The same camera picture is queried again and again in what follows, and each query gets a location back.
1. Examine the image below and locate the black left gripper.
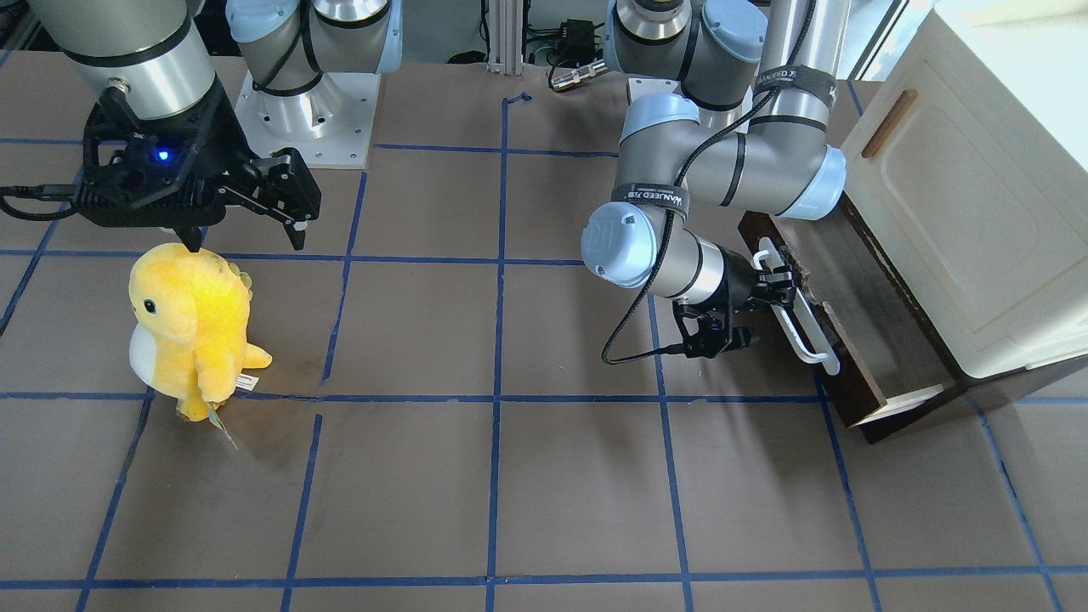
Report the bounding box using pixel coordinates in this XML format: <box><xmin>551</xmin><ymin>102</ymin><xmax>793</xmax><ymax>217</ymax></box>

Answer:
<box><xmin>718</xmin><ymin>246</ymin><xmax>798</xmax><ymax>317</ymax></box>

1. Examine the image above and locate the wooden drawer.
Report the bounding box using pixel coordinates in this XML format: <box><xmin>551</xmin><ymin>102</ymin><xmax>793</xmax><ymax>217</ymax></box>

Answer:
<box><xmin>739</xmin><ymin>208</ymin><xmax>963</xmax><ymax>442</ymax></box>

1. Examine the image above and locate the white drawer handle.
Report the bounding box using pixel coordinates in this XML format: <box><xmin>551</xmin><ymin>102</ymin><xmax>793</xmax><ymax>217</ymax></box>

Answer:
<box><xmin>751</xmin><ymin>236</ymin><xmax>841</xmax><ymax>376</ymax></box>

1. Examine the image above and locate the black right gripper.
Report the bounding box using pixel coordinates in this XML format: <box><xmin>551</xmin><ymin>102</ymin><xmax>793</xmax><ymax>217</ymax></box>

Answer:
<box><xmin>71</xmin><ymin>81</ymin><xmax>322</xmax><ymax>254</ymax></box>

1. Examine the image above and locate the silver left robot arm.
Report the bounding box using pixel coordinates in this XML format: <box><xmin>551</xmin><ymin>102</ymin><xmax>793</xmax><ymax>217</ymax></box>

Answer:
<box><xmin>581</xmin><ymin>1</ymin><xmax>850</xmax><ymax>309</ymax></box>

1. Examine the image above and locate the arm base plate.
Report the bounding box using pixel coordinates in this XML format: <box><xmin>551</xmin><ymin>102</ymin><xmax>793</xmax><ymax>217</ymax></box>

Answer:
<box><xmin>621</xmin><ymin>76</ymin><xmax>753</xmax><ymax>139</ymax></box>
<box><xmin>235</xmin><ymin>73</ymin><xmax>381</xmax><ymax>169</ymax></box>

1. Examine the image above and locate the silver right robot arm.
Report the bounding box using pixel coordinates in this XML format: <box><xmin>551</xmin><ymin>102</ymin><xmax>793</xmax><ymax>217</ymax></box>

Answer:
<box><xmin>20</xmin><ymin>1</ymin><xmax>403</xmax><ymax>252</ymax></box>

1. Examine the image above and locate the cream plastic storage box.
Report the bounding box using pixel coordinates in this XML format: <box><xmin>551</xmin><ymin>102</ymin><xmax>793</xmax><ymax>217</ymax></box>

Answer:
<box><xmin>844</xmin><ymin>1</ymin><xmax>1087</xmax><ymax>378</ymax></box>

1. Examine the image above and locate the yellow plush toy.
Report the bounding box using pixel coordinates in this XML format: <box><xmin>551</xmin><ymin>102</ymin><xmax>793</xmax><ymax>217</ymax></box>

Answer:
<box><xmin>127</xmin><ymin>243</ymin><xmax>273</xmax><ymax>423</ymax></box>

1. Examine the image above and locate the aluminium frame post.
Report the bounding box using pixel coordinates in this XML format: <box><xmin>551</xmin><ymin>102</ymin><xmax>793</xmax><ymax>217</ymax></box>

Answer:
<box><xmin>485</xmin><ymin>0</ymin><xmax>526</xmax><ymax>77</ymax></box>

